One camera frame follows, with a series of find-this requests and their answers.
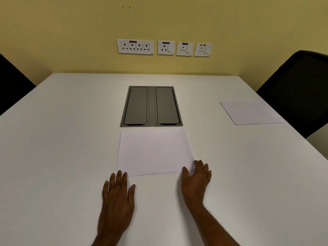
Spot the person's right hand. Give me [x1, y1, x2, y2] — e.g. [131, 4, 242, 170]
[181, 160, 212, 207]

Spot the person's left hand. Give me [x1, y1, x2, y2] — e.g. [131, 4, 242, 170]
[97, 170, 136, 235]

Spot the white paper sheet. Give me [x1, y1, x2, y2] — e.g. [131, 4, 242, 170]
[220, 101, 286, 125]
[116, 128, 196, 177]

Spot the person's left forearm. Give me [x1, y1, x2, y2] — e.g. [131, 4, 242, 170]
[91, 229, 126, 246]

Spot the person's right forearm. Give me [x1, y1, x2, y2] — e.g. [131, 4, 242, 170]
[186, 202, 242, 246]

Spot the wide white four-socket plate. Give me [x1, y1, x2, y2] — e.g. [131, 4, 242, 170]
[116, 39, 154, 55]

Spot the black mesh office chair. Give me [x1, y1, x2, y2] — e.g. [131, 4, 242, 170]
[256, 50, 328, 139]

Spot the grey cable box lid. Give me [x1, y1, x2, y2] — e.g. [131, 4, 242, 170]
[124, 87, 148, 125]
[155, 87, 180, 125]

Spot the grey table cable box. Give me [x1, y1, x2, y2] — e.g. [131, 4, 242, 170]
[120, 86, 184, 128]

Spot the white socket switch plate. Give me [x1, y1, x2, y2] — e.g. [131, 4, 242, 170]
[194, 43, 213, 57]
[176, 42, 194, 57]
[157, 40, 176, 56]

